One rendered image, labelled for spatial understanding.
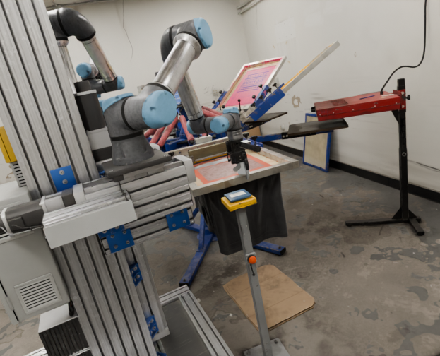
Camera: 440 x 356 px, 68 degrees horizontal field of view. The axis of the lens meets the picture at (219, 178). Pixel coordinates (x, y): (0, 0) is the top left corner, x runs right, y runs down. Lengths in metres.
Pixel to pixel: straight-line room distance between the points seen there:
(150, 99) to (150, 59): 5.23
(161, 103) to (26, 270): 0.80
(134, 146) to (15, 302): 0.73
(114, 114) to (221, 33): 5.53
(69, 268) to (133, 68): 5.07
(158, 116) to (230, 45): 5.61
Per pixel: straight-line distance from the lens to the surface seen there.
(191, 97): 1.50
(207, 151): 2.19
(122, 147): 1.18
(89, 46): 1.78
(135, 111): 1.10
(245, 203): 1.43
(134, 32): 6.32
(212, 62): 6.48
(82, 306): 1.56
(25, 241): 1.39
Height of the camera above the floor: 1.49
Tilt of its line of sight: 17 degrees down
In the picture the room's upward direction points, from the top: 12 degrees counter-clockwise
